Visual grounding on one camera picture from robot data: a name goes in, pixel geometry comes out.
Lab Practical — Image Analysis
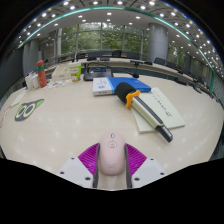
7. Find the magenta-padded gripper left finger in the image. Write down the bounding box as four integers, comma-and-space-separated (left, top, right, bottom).
57, 143, 101, 189

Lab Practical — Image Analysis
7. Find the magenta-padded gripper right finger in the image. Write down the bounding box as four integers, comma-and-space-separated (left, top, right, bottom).
124, 143, 167, 189

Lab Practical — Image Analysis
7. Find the pink computer mouse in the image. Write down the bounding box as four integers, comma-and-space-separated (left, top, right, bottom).
97, 131, 127, 177

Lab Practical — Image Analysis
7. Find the cat-face mouse pad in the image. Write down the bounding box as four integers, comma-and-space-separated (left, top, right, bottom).
14, 98, 45, 122

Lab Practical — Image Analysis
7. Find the pale green booklet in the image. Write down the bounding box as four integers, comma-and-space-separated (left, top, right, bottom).
130, 87, 186, 134

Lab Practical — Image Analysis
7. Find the colourful sticker sheet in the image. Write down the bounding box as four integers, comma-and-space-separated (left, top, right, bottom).
43, 79, 73, 90

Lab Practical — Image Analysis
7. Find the blue and white book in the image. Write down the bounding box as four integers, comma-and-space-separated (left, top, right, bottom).
92, 76, 152, 97

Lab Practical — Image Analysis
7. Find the cream cardboard box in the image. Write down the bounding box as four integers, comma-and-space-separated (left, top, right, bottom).
51, 63, 73, 82

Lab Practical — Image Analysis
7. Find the black conference microphone unit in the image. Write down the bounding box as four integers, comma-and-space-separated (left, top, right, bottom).
83, 66, 114, 82

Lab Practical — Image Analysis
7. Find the red bottle with green band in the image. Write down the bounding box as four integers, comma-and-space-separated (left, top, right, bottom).
35, 59, 48, 89

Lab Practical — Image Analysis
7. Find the group of dark office chairs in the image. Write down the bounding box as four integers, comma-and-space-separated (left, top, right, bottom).
59, 49, 214, 98

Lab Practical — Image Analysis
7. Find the group of ceiling lights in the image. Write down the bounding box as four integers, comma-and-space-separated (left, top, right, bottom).
16, 0, 224, 71

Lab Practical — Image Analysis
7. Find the black microphone with orange ring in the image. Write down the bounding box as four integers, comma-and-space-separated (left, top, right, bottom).
115, 81, 174, 144

